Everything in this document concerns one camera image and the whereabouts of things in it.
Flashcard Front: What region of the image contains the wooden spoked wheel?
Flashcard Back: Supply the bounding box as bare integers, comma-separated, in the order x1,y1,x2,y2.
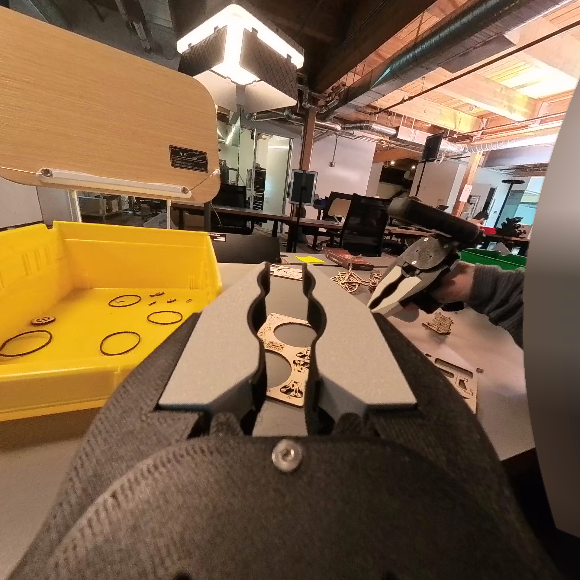
331,270,366,294

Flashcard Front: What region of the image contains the wooden tilting board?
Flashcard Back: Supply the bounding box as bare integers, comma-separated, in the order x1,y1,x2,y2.
0,7,222,204

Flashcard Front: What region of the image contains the green plastic bin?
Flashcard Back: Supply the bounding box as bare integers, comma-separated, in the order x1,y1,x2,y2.
461,247,529,271

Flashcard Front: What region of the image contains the wooden sheet with cutouts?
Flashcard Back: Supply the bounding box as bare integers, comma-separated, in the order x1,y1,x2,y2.
420,351,482,414

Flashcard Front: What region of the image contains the small wooden model part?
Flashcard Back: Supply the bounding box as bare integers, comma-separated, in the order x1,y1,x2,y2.
422,312,455,335

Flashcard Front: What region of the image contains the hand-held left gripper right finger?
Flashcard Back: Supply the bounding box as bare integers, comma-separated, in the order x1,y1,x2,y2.
302,263,417,424

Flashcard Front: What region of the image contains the wooden sheet with round holes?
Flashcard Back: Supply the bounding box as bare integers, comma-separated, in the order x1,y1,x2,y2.
257,312,319,408

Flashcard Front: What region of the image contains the black office chair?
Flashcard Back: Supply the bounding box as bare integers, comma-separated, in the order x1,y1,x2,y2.
339,194,391,257

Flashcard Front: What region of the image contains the person's right hand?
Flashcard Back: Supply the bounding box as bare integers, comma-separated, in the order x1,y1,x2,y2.
436,262,477,312

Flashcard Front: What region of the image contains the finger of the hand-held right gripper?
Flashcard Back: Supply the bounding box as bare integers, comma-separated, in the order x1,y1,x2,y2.
367,264,411,312
374,275,437,319

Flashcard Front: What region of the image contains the person's right forearm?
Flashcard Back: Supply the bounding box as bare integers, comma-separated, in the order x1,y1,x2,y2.
469,263,527,349

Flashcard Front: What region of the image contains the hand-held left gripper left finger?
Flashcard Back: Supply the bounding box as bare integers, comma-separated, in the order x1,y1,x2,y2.
159,262,272,424

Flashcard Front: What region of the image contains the long dark table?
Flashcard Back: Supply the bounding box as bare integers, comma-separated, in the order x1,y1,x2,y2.
172,201,346,238

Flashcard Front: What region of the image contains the yellow plastic bin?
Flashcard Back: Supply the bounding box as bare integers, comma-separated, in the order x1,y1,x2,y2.
0,221,223,422

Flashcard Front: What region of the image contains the black monitor on stand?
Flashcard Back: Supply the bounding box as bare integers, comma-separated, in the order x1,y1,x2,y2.
414,131,447,202

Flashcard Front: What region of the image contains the brown model kit box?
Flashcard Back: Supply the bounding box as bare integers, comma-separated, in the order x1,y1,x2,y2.
322,247,375,272

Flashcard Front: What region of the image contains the tablet on stand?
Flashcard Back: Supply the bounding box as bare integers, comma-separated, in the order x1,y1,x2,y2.
287,169,319,253

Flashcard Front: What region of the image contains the beige chair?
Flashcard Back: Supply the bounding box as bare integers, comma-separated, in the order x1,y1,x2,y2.
325,198,352,224

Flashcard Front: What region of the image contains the black case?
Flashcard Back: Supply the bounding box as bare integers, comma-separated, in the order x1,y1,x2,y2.
211,232,282,264

